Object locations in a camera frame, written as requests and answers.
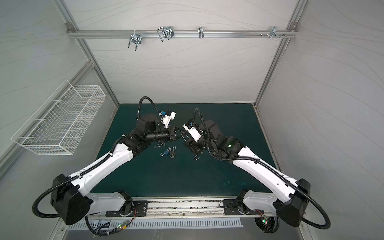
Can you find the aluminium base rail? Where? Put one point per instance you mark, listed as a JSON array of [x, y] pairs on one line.
[[191, 207]]

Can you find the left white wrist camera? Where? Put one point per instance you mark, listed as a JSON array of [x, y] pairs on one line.
[[166, 118]]

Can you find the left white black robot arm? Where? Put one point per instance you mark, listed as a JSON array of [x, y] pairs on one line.
[[73, 199]]

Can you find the black mounting plate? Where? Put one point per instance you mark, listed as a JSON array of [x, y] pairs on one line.
[[134, 208], [234, 207]]

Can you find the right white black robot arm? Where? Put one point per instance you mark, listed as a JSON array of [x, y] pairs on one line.
[[284, 202]]

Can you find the white wire basket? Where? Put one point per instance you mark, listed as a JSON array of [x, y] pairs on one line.
[[57, 127]]

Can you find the metal U-bolt hook left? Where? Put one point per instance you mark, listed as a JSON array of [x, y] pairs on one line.
[[135, 40]]

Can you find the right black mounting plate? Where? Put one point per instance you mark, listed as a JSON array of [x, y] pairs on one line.
[[234, 207]]

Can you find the metal U-bolt hook middle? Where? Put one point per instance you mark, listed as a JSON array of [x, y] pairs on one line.
[[165, 32]]

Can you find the metal u-bolt hook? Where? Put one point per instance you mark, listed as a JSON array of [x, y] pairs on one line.
[[165, 32], [135, 40]]

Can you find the dark padlock with keys top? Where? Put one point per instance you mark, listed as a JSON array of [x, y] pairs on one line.
[[160, 144]]

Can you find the green table mat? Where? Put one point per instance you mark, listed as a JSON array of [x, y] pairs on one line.
[[154, 174]]

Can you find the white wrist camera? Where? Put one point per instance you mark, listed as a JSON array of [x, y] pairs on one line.
[[192, 130], [166, 118]]

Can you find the white slotted cable duct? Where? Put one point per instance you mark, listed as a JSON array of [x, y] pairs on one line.
[[146, 224]]

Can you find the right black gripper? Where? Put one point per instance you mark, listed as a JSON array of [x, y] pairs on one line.
[[191, 143]]

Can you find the small metal bracket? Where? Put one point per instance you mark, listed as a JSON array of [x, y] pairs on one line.
[[201, 32]]

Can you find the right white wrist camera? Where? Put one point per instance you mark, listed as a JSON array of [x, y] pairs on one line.
[[192, 130]]

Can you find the blue padlock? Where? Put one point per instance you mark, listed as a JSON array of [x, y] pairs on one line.
[[166, 152]]

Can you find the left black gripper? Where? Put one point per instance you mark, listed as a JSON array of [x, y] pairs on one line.
[[172, 132]]

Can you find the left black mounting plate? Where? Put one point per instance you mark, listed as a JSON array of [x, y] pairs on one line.
[[134, 208]]

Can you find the aluminium cross rail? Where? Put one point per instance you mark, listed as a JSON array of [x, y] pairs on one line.
[[179, 34]]

